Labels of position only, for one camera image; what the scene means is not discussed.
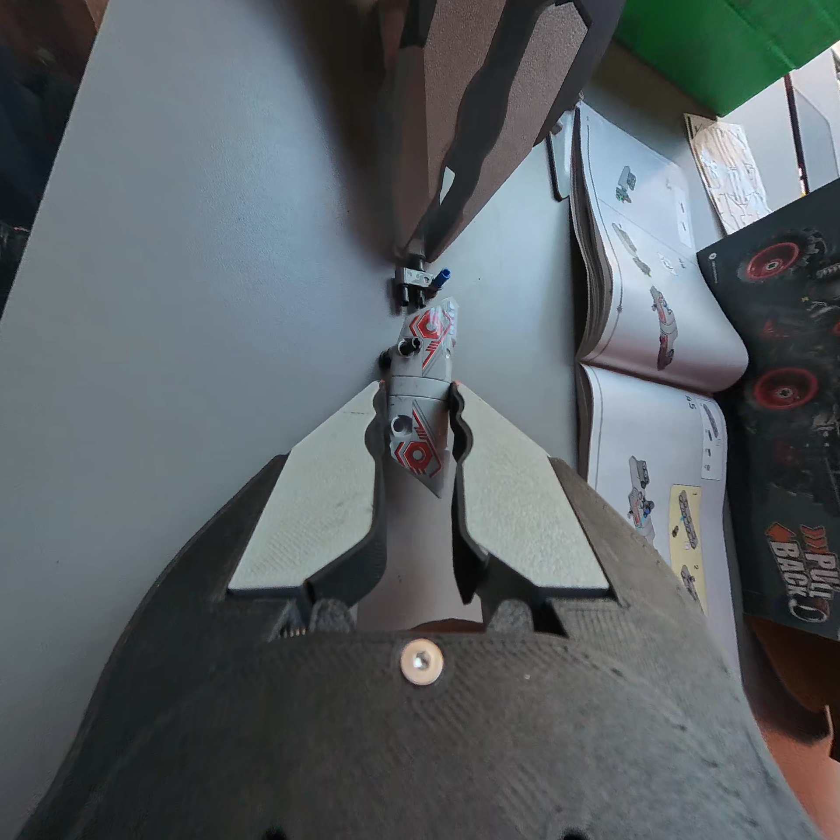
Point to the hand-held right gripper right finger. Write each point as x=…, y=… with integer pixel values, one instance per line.
x=525, y=518

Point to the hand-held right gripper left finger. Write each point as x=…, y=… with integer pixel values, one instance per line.
x=308, y=512

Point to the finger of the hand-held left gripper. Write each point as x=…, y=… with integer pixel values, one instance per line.
x=525, y=131
x=405, y=131

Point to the grey lego piece blue pin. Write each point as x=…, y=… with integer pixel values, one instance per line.
x=413, y=275

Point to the grey red lego panel assembly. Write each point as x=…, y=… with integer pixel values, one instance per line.
x=420, y=394

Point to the open lego instruction booklet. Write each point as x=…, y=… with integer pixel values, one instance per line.
x=656, y=315

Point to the black lego set box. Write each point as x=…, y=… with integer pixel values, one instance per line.
x=787, y=459

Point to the white flat device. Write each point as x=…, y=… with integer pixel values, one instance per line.
x=561, y=164

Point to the white sticker sheet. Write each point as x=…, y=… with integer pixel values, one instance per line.
x=728, y=170

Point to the green box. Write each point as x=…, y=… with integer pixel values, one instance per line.
x=722, y=46

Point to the clear plastic sheet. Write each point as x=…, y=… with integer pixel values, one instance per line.
x=817, y=131

